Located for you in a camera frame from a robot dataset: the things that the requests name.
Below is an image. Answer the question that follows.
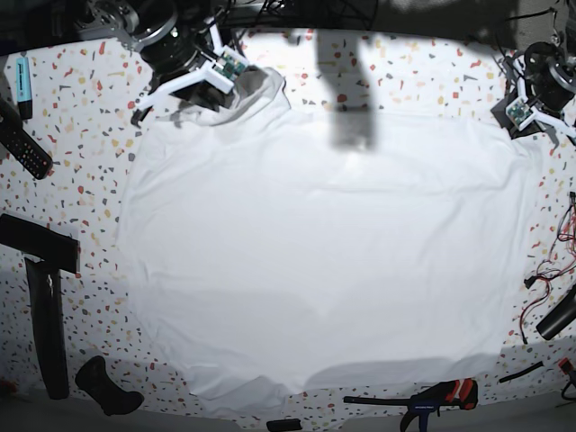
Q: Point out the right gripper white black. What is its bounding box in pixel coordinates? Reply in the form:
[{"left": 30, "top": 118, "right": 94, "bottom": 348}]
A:
[{"left": 130, "top": 20, "right": 248, "bottom": 126}]

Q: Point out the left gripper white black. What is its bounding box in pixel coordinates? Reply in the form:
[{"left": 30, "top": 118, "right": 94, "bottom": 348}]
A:
[{"left": 490, "top": 56, "right": 576, "bottom": 145}]

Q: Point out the white T-shirt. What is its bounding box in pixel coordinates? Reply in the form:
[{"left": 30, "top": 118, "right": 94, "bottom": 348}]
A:
[{"left": 117, "top": 70, "right": 542, "bottom": 409}]

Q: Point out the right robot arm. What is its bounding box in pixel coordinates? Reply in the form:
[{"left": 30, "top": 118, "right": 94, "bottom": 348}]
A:
[{"left": 50, "top": 0, "right": 250, "bottom": 126}]

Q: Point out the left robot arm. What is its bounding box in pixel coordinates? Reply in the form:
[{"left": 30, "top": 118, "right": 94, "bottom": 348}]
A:
[{"left": 490, "top": 42, "right": 575, "bottom": 142}]

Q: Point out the black remote control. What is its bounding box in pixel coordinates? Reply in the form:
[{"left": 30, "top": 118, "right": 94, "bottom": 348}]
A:
[{"left": 1, "top": 99, "right": 52, "bottom": 180}]

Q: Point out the blue highlighter pen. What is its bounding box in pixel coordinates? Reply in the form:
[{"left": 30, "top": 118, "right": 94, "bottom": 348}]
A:
[{"left": 16, "top": 57, "right": 32, "bottom": 120}]

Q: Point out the black cylinder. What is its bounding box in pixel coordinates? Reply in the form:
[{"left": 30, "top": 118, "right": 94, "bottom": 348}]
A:
[{"left": 536, "top": 286, "right": 576, "bottom": 341}]

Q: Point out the small red black connector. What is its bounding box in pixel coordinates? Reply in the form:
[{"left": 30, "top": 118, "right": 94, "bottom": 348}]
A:
[{"left": 558, "top": 358, "right": 573, "bottom": 374}]

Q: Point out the black game controller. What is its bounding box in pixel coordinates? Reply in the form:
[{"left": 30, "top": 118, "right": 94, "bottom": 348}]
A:
[{"left": 75, "top": 355, "right": 144, "bottom": 416}]

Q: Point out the black and red bar clamp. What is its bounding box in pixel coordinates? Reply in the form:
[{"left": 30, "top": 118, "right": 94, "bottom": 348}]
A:
[{"left": 343, "top": 378, "right": 479, "bottom": 432}]

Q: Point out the small black box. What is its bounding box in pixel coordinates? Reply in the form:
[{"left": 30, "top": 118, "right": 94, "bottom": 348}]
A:
[{"left": 266, "top": 418, "right": 302, "bottom": 432}]

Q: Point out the red and black wire bundle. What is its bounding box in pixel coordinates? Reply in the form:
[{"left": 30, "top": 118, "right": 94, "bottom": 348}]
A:
[{"left": 519, "top": 191, "right": 576, "bottom": 346}]

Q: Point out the black cable piece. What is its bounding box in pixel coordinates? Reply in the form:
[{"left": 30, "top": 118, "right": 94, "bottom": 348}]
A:
[{"left": 498, "top": 360, "right": 545, "bottom": 384}]

